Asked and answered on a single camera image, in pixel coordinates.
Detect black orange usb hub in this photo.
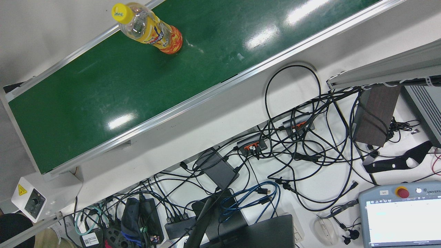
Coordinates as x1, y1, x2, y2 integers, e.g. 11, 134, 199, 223
237, 133, 268, 156
283, 115, 315, 136

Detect black power brick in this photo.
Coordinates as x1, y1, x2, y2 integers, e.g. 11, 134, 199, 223
195, 150, 240, 190

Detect green conveyor belt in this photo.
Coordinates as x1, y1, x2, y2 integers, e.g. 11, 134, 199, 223
0, 0, 407, 181

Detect black monitor stand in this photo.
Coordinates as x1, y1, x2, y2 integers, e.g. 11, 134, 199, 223
184, 189, 248, 248

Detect black docking hub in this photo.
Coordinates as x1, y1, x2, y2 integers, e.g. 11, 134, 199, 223
165, 214, 197, 240

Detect yellow orange drink bottle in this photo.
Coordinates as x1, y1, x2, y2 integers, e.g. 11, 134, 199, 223
112, 2, 183, 54

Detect black computer monitor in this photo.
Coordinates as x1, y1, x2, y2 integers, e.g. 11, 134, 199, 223
207, 214, 297, 248

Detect black power adapter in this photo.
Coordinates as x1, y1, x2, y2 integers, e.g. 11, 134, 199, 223
138, 198, 165, 243

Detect dark blue pouch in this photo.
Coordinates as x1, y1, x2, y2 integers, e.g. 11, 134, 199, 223
121, 197, 142, 238

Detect white keyboard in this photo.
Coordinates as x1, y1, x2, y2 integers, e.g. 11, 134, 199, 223
292, 220, 306, 241

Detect white computer mouse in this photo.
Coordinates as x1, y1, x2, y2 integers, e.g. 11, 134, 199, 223
314, 218, 339, 246

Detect black round spool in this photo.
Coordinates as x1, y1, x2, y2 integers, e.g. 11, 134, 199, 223
103, 227, 138, 248

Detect dark brown box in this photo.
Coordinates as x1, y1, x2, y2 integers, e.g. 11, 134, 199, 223
352, 84, 402, 147

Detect black earphones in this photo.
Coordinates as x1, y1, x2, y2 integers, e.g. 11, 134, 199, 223
331, 207, 360, 245

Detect grey teach pendant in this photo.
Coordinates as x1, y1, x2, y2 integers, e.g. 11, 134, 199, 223
358, 181, 441, 248

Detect white conveyor control box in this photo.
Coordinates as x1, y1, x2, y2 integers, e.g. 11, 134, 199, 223
11, 171, 83, 223

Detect grey ribbed metal device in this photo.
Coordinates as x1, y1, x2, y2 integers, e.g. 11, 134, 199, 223
401, 84, 441, 148

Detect person in black hoodie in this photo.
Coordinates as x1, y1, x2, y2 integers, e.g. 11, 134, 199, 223
0, 212, 78, 248

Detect blue cable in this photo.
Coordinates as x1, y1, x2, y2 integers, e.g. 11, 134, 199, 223
219, 181, 281, 224

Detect black looped cable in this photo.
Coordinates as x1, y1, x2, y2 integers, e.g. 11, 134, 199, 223
265, 64, 322, 145

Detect teal cable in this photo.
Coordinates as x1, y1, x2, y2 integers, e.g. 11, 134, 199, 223
74, 206, 111, 236

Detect black flat bracket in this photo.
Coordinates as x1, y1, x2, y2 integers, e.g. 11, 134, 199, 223
363, 141, 433, 174

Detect aluminium camera pillar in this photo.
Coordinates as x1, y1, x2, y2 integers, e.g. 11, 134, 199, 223
327, 38, 441, 90

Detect aluminium frame bar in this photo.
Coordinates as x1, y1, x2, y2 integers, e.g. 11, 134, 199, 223
0, 212, 64, 248

